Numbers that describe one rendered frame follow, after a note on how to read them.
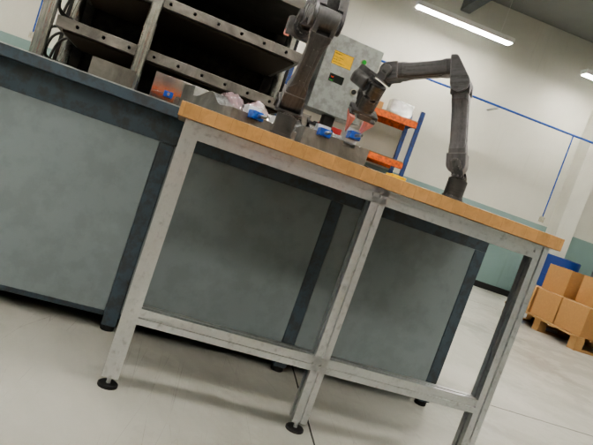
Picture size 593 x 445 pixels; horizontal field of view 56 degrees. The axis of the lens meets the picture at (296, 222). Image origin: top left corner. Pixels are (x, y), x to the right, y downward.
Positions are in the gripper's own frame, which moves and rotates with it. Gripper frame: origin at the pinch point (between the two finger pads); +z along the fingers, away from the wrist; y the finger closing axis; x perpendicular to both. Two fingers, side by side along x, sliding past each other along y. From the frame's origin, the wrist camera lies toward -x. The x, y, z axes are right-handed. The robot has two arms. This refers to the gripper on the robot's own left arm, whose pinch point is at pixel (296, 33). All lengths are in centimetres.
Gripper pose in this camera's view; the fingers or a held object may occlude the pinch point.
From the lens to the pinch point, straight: 215.0
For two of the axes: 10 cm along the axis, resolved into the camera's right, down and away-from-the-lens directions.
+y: -9.2, -3.0, -2.3
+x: -3.2, 9.5, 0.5
